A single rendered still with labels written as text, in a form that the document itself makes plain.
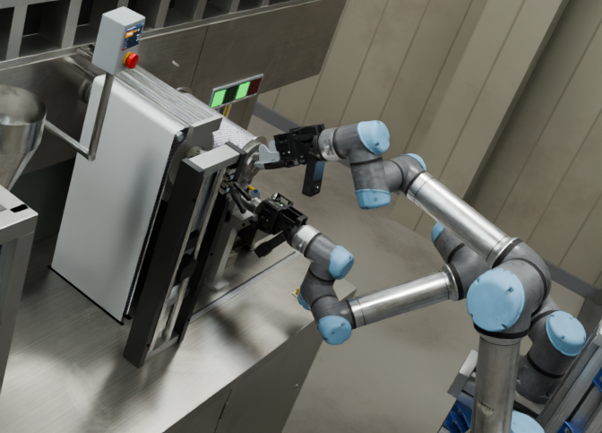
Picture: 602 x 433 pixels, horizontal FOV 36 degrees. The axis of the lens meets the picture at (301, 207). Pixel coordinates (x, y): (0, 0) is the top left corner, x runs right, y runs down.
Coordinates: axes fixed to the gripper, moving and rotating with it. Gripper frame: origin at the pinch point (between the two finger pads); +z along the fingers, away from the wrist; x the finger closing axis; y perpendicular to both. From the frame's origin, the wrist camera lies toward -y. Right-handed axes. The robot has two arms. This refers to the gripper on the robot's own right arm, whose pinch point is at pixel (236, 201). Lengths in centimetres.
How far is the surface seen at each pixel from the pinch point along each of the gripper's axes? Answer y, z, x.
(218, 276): -16.3, -7.2, 9.9
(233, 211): 5.1, -6.1, 11.9
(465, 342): -109, -46, -166
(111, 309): -17.7, 0.5, 41.3
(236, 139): 21.3, 0.9, 9.1
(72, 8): 46, 31, 42
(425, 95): -50, 47, -250
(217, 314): -19.2, -14.9, 18.5
